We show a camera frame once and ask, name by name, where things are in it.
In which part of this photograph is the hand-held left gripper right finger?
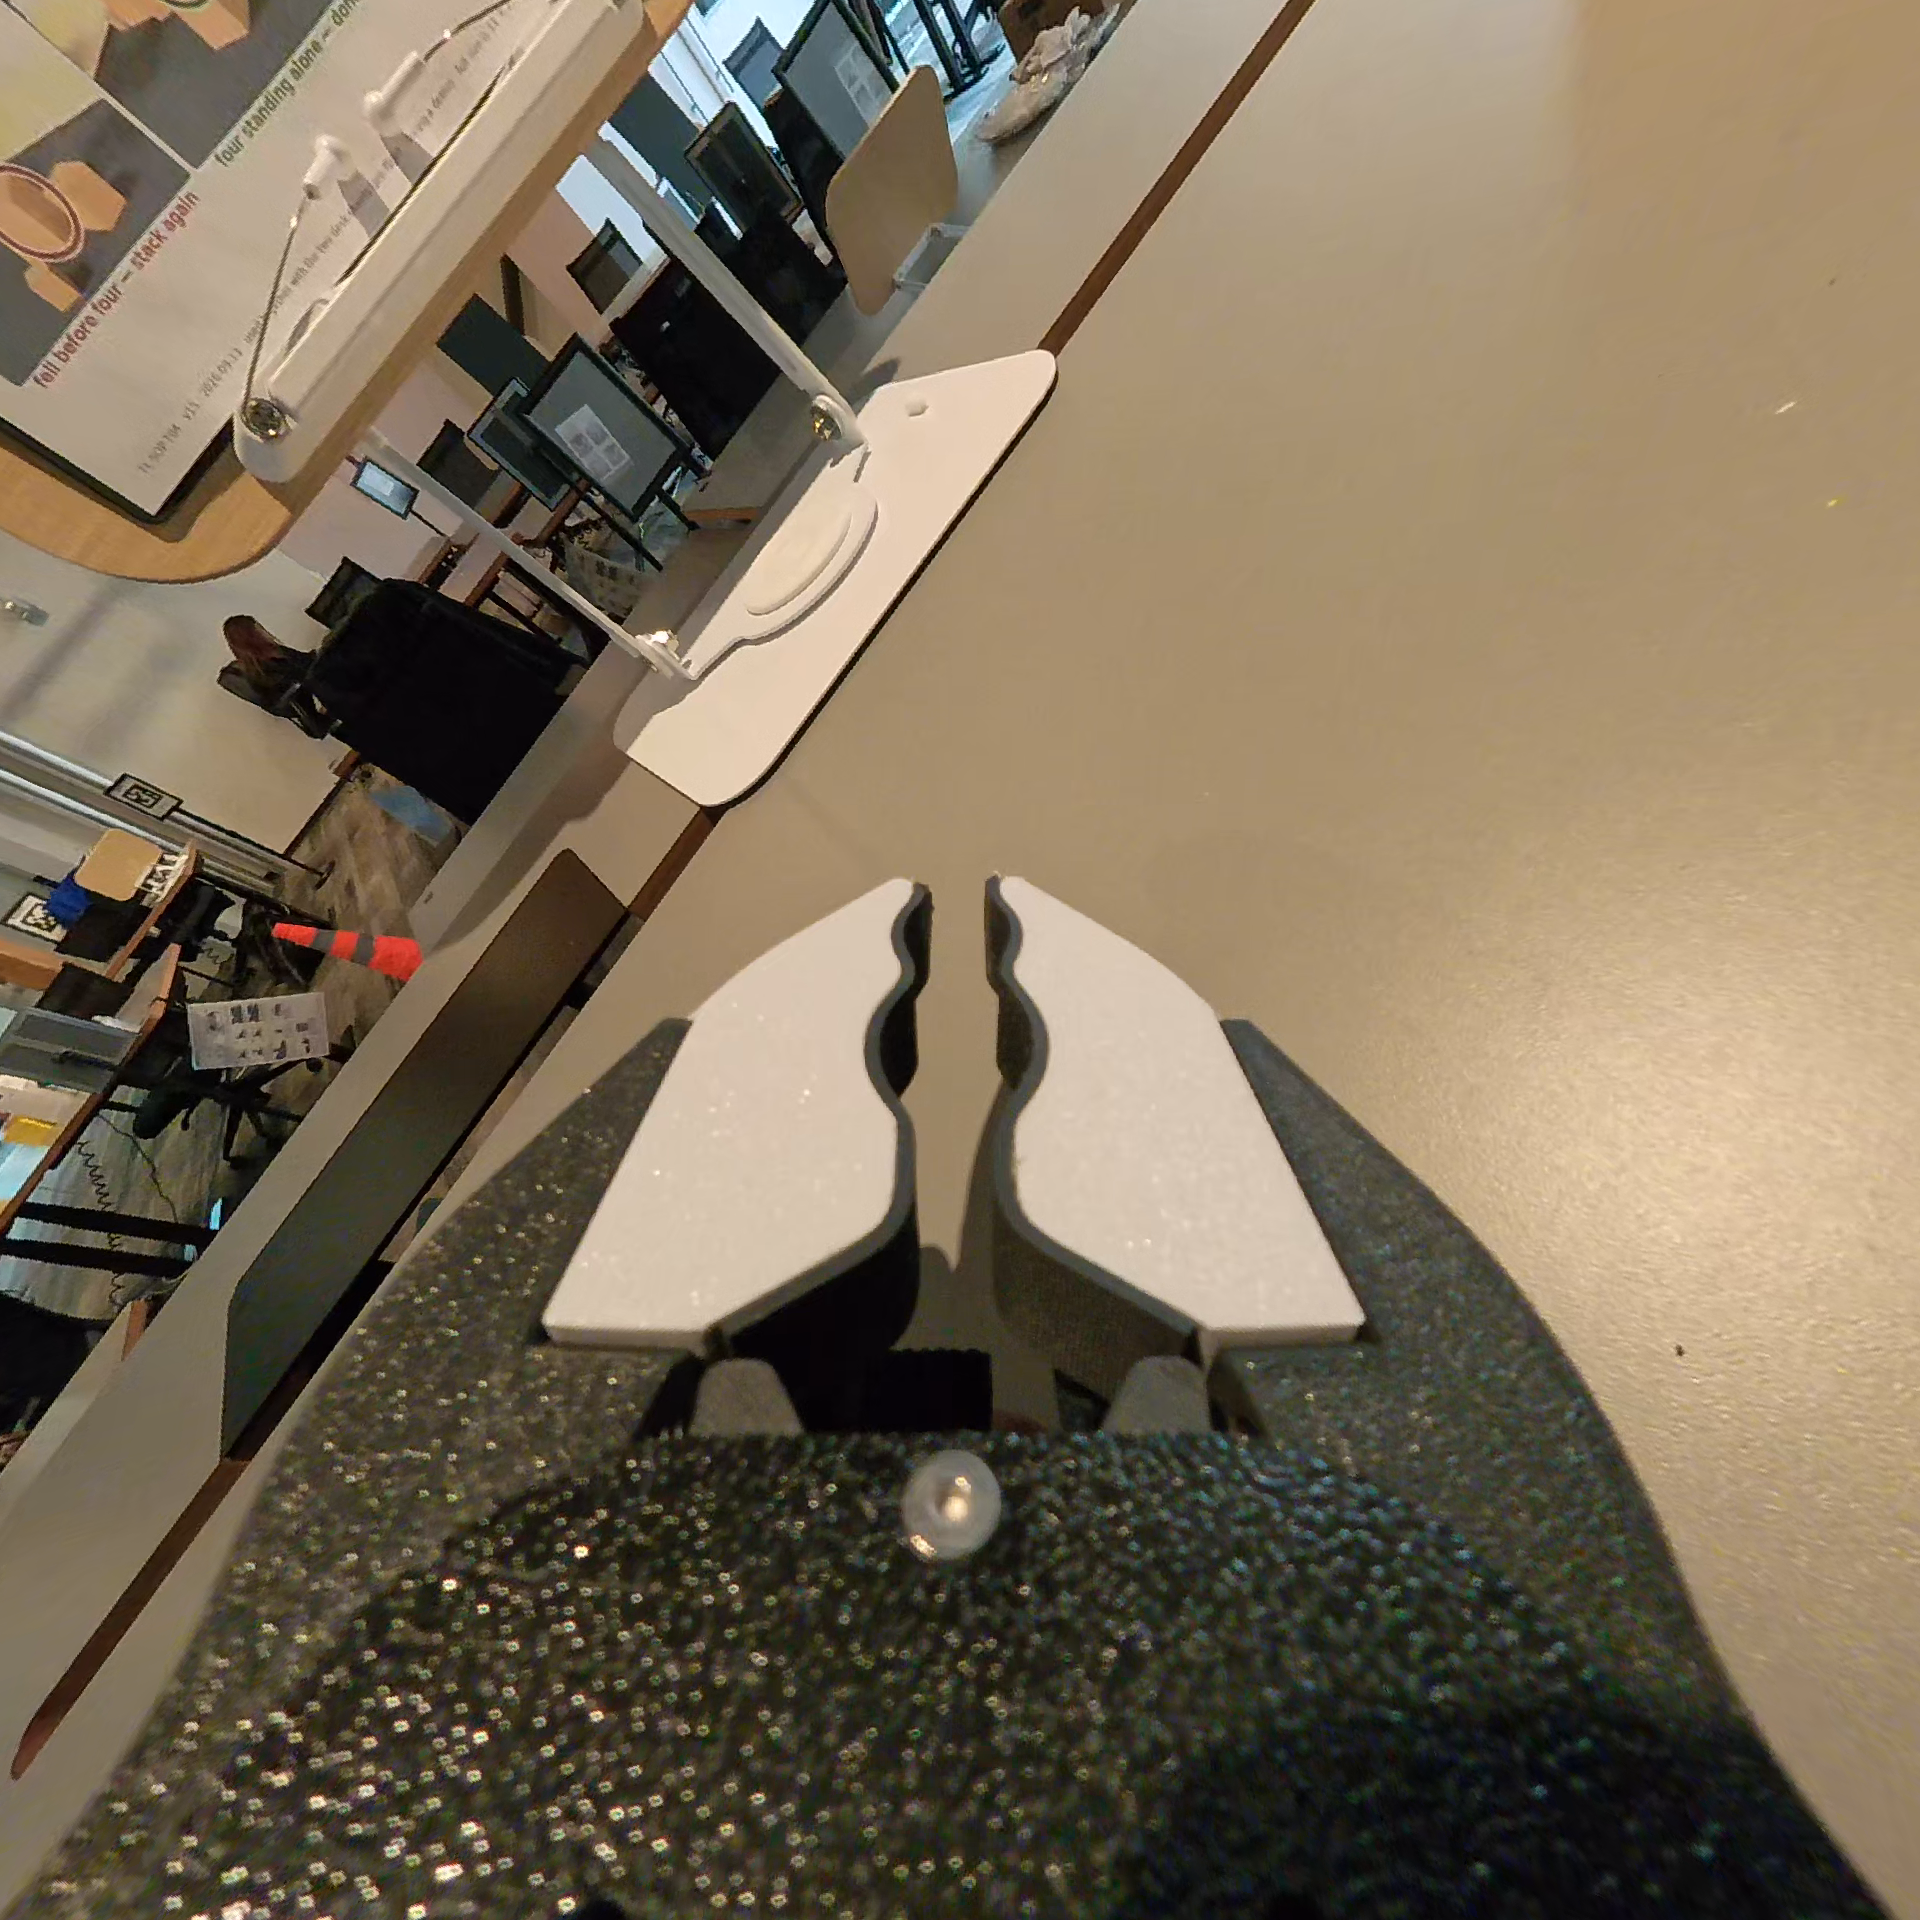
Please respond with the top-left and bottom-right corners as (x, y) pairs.
(978, 873), (1369, 1431)

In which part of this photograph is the black computer monitor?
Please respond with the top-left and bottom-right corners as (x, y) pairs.
(467, 337), (696, 516)

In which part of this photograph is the printed instruction sheet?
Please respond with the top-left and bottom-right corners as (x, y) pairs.
(0, 0), (588, 520)

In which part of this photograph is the small empty wooden board stand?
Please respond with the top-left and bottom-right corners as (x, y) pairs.
(821, 67), (970, 325)

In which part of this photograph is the crumpled clear plastic wrap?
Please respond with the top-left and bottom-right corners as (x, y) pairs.
(973, 0), (1138, 149)

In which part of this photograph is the orange black striped cone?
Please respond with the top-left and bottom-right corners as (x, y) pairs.
(269, 919), (426, 989)

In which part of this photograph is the white printed paper sheet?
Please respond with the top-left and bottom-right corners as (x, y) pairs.
(184, 987), (336, 1074)

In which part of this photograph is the white folding document stand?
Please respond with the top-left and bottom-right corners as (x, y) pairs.
(232, 0), (1062, 809)

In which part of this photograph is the wooden backing board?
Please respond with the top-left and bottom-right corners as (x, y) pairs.
(0, 0), (691, 588)

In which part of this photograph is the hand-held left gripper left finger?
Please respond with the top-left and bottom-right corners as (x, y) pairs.
(535, 875), (936, 1431)

